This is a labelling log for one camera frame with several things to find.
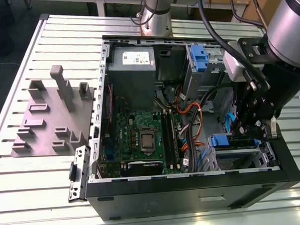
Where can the CPU socket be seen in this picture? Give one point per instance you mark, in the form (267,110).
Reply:
(148,152)

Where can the black graphics card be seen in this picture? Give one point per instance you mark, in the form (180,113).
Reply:
(145,167)

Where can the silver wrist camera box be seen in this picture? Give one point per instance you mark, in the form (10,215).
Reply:
(234,66)

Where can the metal slot retainer bracket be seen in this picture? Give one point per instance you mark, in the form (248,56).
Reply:
(81,155)

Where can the grey metal drive cage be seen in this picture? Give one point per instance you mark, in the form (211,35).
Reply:
(201,83)

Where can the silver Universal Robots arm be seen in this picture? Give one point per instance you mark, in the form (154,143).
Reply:
(290,24)

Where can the brown wooden cabinet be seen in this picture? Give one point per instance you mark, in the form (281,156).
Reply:
(274,0)

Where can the blue plastic drive latch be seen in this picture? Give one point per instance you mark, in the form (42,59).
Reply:
(200,58)

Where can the grey power supply unit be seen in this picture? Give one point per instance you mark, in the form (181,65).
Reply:
(131,88)

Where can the green motherboard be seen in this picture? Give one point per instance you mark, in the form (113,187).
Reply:
(126,123)

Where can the grey parts rack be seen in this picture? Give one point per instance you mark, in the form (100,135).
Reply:
(53,121)

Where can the dark RAM stick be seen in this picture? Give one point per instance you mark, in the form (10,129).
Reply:
(175,141)

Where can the silver CPU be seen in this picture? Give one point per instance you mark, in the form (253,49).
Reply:
(147,140)

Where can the metal disk bay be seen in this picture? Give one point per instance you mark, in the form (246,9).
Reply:
(234,151)

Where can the black PC case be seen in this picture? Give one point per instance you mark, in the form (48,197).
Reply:
(168,199)

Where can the black office chair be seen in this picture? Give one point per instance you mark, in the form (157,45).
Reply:
(2,36)

